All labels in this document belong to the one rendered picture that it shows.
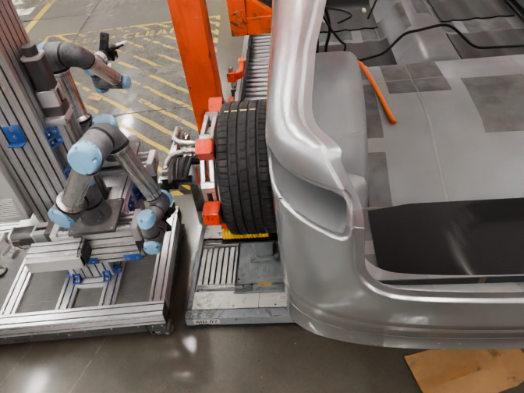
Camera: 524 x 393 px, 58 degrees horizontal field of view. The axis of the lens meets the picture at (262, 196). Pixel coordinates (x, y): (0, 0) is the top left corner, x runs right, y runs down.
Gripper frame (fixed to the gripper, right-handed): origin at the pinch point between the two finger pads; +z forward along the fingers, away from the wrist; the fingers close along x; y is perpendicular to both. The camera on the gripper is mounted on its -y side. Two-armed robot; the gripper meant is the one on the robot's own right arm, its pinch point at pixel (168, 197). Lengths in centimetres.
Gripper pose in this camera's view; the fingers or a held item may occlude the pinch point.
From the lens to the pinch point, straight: 230.5
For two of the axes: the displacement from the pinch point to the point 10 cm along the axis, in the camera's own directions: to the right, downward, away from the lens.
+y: -1.0, -7.4, -6.6
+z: 0.3, -6.7, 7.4
